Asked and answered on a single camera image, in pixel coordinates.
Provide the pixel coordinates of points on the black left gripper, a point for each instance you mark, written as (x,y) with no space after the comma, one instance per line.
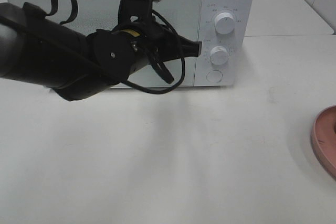
(127,49)

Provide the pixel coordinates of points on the white microwave knob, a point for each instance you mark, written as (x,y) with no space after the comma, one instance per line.
(224,22)
(219,55)

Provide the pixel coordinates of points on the round white door button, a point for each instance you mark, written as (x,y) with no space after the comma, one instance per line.
(214,76)

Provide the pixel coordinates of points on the white microwave door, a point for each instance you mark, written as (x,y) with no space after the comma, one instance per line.
(183,15)

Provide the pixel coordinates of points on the pink round plate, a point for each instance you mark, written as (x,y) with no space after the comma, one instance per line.
(323,139)

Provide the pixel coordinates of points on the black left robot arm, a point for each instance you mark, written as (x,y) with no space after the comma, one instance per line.
(76,66)

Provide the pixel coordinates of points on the white microwave oven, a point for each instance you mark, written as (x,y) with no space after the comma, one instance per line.
(198,68)

